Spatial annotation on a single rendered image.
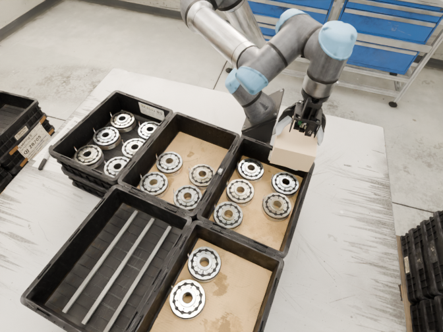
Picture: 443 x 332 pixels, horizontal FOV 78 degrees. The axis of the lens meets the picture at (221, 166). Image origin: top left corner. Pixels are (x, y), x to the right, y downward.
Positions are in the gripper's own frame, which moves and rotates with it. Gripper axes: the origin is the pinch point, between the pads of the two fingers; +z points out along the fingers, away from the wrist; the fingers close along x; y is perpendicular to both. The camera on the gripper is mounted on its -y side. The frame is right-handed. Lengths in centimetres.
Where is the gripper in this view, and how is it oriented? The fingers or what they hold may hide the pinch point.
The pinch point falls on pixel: (296, 138)
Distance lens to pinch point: 89.2
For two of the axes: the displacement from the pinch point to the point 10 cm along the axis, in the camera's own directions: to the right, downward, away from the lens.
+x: 9.6, 2.4, -1.2
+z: -0.5, 5.9, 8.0
